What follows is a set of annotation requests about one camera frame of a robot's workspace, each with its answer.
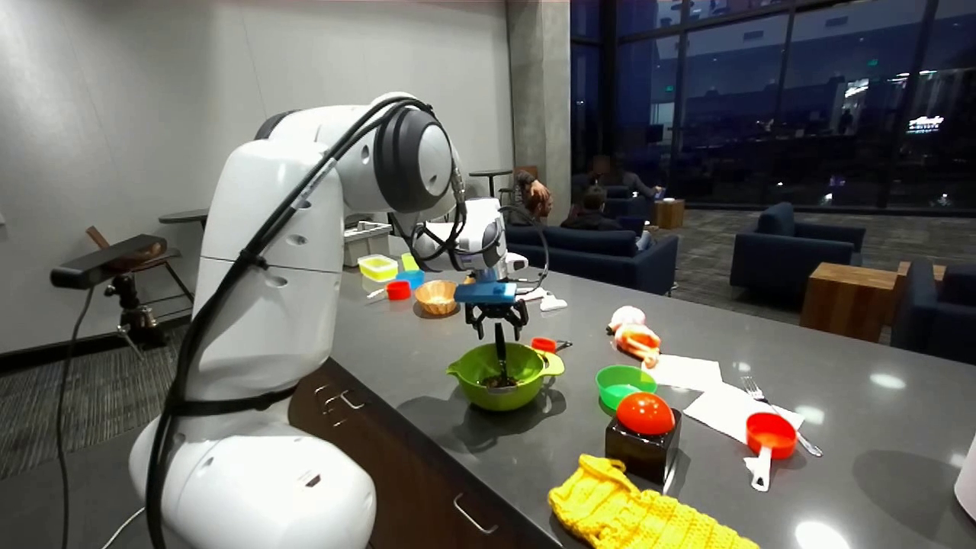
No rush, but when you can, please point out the green mixing bowl with spout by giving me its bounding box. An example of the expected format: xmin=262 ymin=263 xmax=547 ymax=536
xmin=444 ymin=339 xmax=567 ymax=414

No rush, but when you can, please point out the dark glass window wall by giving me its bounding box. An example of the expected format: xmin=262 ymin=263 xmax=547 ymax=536
xmin=567 ymin=0 xmax=976 ymax=217

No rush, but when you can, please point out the brown wooden counter cabinet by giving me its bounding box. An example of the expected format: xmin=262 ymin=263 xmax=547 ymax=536
xmin=287 ymin=361 xmax=557 ymax=549

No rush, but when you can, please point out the yellow knitted cloth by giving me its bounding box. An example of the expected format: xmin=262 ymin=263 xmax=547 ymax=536
xmin=547 ymin=453 xmax=758 ymax=549

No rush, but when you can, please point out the large red measuring cup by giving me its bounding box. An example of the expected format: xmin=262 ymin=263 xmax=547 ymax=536
xmin=740 ymin=408 xmax=798 ymax=494

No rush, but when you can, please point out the black camera tripod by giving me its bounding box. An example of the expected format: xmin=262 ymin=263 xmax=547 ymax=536
xmin=101 ymin=271 xmax=169 ymax=355

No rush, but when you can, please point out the large white paper sheet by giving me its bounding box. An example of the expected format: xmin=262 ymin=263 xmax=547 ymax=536
xmin=680 ymin=379 xmax=806 ymax=447

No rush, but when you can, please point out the small wooden stool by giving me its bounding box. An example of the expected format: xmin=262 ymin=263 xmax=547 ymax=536
xmin=651 ymin=195 xmax=685 ymax=231

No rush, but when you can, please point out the small green plastic bowl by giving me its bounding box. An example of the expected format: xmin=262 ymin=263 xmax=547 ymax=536
xmin=593 ymin=364 xmax=660 ymax=414

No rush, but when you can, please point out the dark wooden block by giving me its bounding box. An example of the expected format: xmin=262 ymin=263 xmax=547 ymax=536
xmin=600 ymin=408 xmax=682 ymax=483

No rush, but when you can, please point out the red orange ball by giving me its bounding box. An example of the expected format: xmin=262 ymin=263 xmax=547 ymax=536
xmin=613 ymin=389 xmax=678 ymax=440

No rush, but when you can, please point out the wooden cube side table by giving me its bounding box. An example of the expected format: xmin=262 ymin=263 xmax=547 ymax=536
xmin=798 ymin=258 xmax=913 ymax=346

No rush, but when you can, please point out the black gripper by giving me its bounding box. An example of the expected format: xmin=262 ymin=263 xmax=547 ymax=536
xmin=460 ymin=300 xmax=533 ymax=346

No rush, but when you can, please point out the small white paper sheet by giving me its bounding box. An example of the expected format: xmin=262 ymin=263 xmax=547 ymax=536
xmin=650 ymin=351 xmax=727 ymax=396

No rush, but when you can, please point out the seated person in dark clothes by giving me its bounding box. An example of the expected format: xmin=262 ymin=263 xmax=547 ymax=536
xmin=572 ymin=153 xmax=658 ymax=231

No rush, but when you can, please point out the wicker basket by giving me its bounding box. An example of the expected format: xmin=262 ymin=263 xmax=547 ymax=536
xmin=411 ymin=280 xmax=466 ymax=320

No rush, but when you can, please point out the white orange plush toy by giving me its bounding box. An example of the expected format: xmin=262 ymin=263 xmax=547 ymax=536
xmin=606 ymin=301 xmax=664 ymax=373

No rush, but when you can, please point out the blue toy object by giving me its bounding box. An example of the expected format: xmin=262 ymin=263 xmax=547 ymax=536
xmin=450 ymin=280 xmax=518 ymax=307

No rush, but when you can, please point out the black stereo camera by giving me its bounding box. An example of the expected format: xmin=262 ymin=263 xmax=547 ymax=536
xmin=48 ymin=235 xmax=169 ymax=294

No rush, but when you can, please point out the grey concrete pillar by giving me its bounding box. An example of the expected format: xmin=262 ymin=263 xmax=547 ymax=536
xmin=503 ymin=0 xmax=572 ymax=195

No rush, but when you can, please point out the clear metal tray container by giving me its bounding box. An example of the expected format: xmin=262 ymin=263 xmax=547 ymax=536
xmin=342 ymin=223 xmax=393 ymax=271

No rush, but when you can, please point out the small red measuring cup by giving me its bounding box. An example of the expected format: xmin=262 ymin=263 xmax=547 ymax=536
xmin=362 ymin=280 xmax=414 ymax=305

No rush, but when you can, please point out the seated person with brown hair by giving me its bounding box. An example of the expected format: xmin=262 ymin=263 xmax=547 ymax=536
xmin=511 ymin=164 xmax=557 ymax=227

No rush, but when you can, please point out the dark blue armchair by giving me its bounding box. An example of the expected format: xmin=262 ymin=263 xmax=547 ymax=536
xmin=730 ymin=197 xmax=870 ymax=307

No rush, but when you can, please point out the yellow plastic container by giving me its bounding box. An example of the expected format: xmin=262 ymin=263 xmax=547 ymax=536
xmin=353 ymin=254 xmax=401 ymax=287

